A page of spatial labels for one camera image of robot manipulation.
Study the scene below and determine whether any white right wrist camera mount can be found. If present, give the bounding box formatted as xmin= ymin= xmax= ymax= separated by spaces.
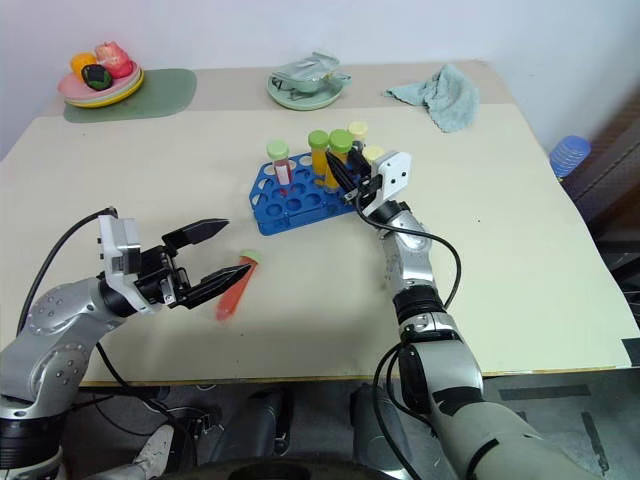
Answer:
xmin=356 ymin=149 xmax=416 ymax=218

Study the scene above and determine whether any green placemat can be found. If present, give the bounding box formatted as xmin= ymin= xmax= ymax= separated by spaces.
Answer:
xmin=62 ymin=67 xmax=198 ymax=125

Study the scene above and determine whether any blue test tube rack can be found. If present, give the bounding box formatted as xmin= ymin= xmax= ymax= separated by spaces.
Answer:
xmin=247 ymin=152 xmax=375 ymax=238

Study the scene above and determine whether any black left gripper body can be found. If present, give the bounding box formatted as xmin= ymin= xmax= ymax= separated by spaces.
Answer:
xmin=132 ymin=243 xmax=194 ymax=309

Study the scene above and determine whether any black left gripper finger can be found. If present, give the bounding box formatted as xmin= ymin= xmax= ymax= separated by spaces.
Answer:
xmin=160 ymin=217 xmax=232 ymax=257
xmin=171 ymin=263 xmax=253 ymax=310

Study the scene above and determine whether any cream table mat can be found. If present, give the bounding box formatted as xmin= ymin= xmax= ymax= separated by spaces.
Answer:
xmin=0 ymin=101 xmax=640 ymax=390

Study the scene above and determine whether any yellow plate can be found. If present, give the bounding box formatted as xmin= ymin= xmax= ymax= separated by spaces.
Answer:
xmin=64 ymin=67 xmax=146 ymax=109

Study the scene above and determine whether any blue ribbed container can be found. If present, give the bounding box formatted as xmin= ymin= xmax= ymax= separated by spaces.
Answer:
xmin=548 ymin=134 xmax=593 ymax=180

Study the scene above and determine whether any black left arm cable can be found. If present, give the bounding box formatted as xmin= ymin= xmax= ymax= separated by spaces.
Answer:
xmin=16 ymin=204 xmax=135 ymax=389

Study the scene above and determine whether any light green cloth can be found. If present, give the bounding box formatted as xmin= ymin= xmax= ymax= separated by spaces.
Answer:
xmin=384 ymin=62 xmax=482 ymax=134

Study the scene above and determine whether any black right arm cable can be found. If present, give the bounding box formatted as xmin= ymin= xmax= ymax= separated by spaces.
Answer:
xmin=352 ymin=192 xmax=463 ymax=480

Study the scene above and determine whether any dark brown furniture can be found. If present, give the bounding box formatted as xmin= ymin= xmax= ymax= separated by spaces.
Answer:
xmin=562 ymin=94 xmax=640 ymax=334

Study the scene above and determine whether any dark round disc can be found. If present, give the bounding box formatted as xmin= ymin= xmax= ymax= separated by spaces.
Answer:
xmin=187 ymin=455 xmax=364 ymax=480

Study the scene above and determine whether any crumpled grey-green pouch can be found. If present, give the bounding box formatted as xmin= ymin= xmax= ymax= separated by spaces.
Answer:
xmin=269 ymin=49 xmax=353 ymax=97

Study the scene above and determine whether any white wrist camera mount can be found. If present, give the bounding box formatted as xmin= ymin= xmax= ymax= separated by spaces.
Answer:
xmin=356 ymin=149 xmax=416 ymax=218
xmin=96 ymin=213 xmax=162 ymax=315

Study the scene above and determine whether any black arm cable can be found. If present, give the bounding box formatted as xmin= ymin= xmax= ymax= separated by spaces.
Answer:
xmin=16 ymin=204 xmax=135 ymax=389
xmin=352 ymin=192 xmax=463 ymax=480

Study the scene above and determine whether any white shoe-shaped object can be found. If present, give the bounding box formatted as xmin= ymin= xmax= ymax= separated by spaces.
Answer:
xmin=130 ymin=423 xmax=176 ymax=479

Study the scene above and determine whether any black and green toy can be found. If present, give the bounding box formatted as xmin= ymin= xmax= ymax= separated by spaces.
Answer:
xmin=80 ymin=63 xmax=113 ymax=92

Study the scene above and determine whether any orange green-capped test tube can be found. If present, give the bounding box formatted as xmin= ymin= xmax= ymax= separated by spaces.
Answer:
xmin=325 ymin=128 xmax=353 ymax=195

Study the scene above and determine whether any plate stack with toy food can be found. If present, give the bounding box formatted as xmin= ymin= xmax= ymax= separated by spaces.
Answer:
xmin=57 ymin=60 xmax=142 ymax=104

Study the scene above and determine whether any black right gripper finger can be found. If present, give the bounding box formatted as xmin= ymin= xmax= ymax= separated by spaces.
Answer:
xmin=325 ymin=149 xmax=358 ymax=195
xmin=348 ymin=141 xmax=375 ymax=178

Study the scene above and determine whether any light green plate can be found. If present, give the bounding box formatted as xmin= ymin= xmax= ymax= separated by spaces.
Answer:
xmin=265 ymin=71 xmax=347 ymax=110

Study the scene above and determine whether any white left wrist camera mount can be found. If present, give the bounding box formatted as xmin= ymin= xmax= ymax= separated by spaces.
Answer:
xmin=96 ymin=213 xmax=162 ymax=315

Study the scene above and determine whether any red labelled green-capped test tube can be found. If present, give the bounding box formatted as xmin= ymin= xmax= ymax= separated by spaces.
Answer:
xmin=266 ymin=140 xmax=294 ymax=197

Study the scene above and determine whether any red toy apple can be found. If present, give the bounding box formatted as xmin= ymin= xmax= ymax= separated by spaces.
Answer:
xmin=94 ymin=40 xmax=134 ymax=80

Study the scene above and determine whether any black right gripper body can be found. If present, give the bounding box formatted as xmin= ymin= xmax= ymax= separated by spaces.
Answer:
xmin=343 ymin=171 xmax=385 ymax=204

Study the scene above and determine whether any orange toy pepper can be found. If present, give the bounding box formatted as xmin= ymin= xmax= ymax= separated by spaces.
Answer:
xmin=69 ymin=51 xmax=99 ymax=77

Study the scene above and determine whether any yellow green-capped test tube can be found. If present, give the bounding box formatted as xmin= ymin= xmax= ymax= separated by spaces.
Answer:
xmin=307 ymin=129 xmax=330 ymax=187

